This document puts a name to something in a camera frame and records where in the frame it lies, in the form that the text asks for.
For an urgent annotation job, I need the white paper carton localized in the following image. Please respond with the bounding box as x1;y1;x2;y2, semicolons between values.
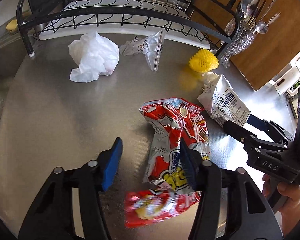
198;72;250;127

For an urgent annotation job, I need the black two-tier dish rack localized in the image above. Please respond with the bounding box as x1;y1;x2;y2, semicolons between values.
16;0;240;56

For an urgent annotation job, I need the red snack bag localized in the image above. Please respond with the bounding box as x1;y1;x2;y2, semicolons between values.
125;97;210;228

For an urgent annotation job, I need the operator right hand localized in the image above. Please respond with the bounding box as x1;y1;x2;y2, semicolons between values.
277;182;300;236

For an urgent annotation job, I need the white electric kettle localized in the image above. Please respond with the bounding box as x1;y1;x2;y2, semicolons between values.
274;66;300;96

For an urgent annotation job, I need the glass cutlery holder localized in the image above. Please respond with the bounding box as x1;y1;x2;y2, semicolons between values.
219;23;256;68

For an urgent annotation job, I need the clear crumpled wrapper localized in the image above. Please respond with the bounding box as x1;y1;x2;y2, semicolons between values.
119;30;165;72

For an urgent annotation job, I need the white crumpled plastic bag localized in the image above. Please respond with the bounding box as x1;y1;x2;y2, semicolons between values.
68;31;119;83

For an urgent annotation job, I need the bamboo cutting board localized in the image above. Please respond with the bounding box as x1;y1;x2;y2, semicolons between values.
189;0;300;92

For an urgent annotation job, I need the yellow foam fruit net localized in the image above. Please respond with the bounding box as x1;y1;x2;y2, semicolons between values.
189;49;219;73

